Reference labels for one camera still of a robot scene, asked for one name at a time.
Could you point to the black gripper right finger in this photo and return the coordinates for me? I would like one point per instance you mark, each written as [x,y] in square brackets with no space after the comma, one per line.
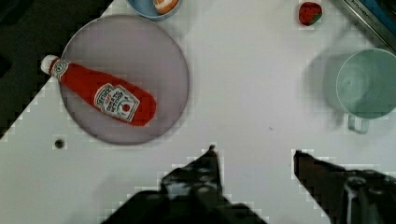
[347,196]

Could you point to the blue bowl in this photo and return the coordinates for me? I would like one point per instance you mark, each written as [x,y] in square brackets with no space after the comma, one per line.
[147,9]

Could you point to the orange white toy food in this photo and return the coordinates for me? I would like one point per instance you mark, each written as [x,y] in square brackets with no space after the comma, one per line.
[164,6]

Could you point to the red toy strawberry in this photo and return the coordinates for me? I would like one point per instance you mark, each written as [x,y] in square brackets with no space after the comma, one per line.
[309,13]

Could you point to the red plush ketchup bottle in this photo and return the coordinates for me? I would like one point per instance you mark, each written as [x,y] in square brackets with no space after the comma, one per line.
[112,96]

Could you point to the grey round plate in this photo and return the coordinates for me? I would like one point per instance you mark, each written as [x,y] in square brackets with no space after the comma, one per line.
[140,52]

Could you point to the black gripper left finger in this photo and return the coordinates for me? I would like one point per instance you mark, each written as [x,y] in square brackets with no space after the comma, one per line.
[191,194]

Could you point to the light green plastic cup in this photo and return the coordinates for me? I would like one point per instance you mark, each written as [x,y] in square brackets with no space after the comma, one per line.
[362,86]

